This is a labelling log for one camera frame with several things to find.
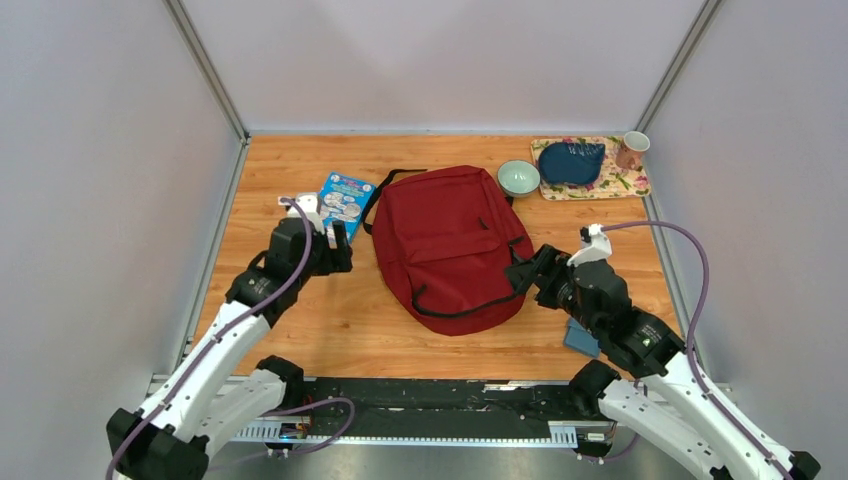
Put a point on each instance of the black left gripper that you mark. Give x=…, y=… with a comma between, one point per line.
x=335, y=259

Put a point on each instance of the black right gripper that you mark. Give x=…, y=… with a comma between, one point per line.
x=550, y=265

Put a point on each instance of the blue puzzle box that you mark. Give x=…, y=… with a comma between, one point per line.
x=344, y=198

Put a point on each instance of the red student backpack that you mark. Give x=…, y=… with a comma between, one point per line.
x=443, y=240

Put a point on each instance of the floral rectangular tray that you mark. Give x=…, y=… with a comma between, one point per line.
x=613, y=182

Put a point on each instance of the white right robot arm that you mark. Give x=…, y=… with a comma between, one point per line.
x=648, y=383

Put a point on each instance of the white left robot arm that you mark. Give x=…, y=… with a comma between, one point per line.
x=177, y=430

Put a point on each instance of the teal blue wallet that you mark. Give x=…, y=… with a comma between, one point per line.
x=578, y=339

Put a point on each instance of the pale blue ceramic bowl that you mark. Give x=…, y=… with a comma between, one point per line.
x=518, y=178

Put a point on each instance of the dark blue pencil pouch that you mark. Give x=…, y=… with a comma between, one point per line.
x=571, y=163

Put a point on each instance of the pink mug white inside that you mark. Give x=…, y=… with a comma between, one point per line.
x=634, y=144

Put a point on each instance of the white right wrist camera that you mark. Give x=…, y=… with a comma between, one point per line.
x=595, y=246

